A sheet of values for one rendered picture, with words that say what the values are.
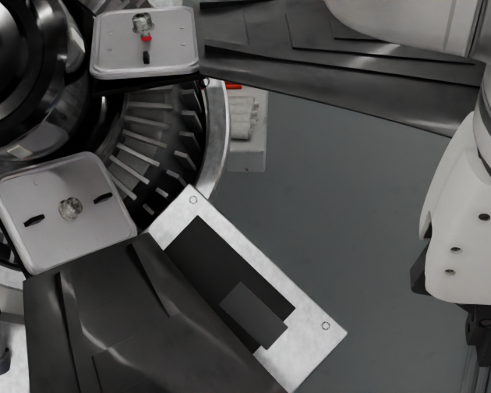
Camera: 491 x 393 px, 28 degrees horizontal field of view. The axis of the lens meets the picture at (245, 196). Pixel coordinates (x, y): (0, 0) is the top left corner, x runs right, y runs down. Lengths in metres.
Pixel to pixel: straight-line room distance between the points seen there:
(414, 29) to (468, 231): 0.12
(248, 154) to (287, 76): 0.58
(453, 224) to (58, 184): 0.26
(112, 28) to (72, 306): 0.18
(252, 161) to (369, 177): 0.38
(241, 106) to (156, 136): 0.49
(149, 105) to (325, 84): 0.18
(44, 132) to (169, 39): 0.10
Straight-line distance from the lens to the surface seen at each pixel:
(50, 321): 0.56
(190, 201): 0.67
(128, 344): 0.57
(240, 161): 1.14
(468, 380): 1.77
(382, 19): 0.35
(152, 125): 0.69
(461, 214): 0.44
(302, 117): 1.42
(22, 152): 0.56
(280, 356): 0.67
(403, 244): 1.56
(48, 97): 0.54
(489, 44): 0.36
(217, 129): 0.77
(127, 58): 0.58
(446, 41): 0.36
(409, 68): 0.57
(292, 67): 0.56
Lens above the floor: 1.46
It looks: 35 degrees down
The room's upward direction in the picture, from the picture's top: straight up
